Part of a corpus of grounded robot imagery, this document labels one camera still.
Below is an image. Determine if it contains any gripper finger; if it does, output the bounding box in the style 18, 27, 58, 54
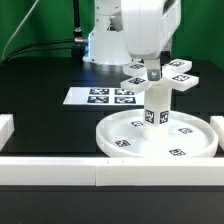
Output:
144, 59, 161, 81

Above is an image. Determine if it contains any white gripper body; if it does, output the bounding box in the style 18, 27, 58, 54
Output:
121, 0, 181, 60

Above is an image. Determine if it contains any white cross-shaped table base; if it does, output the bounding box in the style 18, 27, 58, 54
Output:
121, 59, 199, 94

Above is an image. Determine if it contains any white round table top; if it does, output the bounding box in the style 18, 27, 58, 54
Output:
96, 109, 218, 159

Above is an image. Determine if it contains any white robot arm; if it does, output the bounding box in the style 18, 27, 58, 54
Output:
83, 0, 181, 72

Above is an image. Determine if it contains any white marker sheet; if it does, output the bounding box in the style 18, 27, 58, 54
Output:
63, 87, 144, 106

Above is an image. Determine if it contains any white front fence bar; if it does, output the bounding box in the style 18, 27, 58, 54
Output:
0, 157, 224, 186

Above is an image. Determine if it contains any white left fence block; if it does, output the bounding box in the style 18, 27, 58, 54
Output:
0, 114, 14, 152

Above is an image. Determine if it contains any black vertical cable connector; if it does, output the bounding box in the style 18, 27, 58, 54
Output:
72, 0, 88, 46

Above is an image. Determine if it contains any black cable bundle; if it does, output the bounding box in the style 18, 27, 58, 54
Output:
0, 39, 88, 64

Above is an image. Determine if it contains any grey thin cable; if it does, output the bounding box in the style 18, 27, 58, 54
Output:
1, 0, 41, 61

